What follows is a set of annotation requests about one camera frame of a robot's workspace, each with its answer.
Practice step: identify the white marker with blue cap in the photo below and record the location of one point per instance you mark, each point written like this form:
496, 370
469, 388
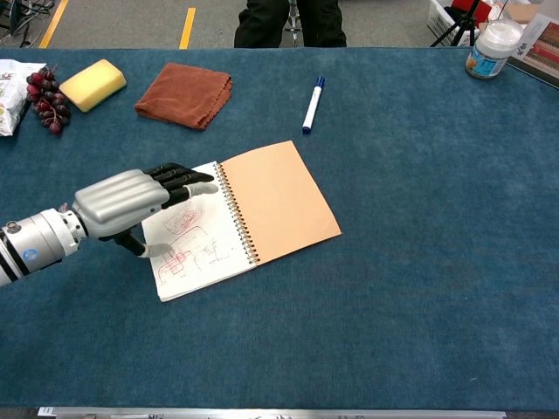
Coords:
312, 107

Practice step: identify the brown folded cloth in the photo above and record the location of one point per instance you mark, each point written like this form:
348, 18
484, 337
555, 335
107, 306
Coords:
183, 94

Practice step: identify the yellow sponge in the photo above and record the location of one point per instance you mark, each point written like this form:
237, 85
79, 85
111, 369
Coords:
91, 85

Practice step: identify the aluminium table edge rail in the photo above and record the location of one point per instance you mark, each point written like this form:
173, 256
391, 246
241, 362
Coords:
262, 413

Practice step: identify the white plastic basket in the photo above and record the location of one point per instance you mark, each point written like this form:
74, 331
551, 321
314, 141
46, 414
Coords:
439, 19

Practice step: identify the black tripod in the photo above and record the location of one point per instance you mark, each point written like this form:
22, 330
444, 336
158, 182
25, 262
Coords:
459, 26

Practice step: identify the white snack bag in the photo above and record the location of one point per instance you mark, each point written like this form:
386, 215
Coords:
11, 96

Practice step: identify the person in black trousers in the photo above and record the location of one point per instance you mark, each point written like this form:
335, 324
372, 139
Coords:
260, 26

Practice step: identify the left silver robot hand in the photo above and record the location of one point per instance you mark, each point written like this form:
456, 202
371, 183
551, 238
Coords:
118, 201

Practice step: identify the tan spiral notebook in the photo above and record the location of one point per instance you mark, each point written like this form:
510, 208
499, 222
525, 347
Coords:
279, 205

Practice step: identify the chrome stool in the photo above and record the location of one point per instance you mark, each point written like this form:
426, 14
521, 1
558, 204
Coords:
293, 26

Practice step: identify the jar with white lid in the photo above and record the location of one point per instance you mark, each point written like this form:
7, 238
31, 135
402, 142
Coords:
491, 50

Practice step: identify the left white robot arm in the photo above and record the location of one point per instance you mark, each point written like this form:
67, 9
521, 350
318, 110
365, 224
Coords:
35, 244

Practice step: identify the box with striped pattern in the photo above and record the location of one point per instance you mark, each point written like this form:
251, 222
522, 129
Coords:
541, 48

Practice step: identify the dark red grape bunch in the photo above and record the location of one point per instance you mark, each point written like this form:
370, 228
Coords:
48, 102

